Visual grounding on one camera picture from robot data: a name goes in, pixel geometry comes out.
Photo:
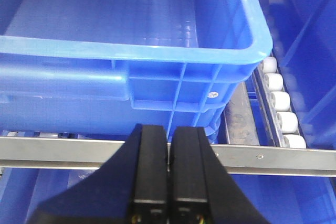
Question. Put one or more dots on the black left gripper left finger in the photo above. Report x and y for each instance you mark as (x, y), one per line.
(130, 187)

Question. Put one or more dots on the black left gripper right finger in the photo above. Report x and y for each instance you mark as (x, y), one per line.
(202, 191)

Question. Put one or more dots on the white roller conveyor track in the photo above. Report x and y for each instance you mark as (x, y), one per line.
(282, 124)

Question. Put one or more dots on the blue plastic crate middle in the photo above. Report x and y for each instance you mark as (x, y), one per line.
(102, 66)

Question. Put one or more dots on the steel upper shelf rail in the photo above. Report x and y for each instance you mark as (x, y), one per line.
(60, 153)

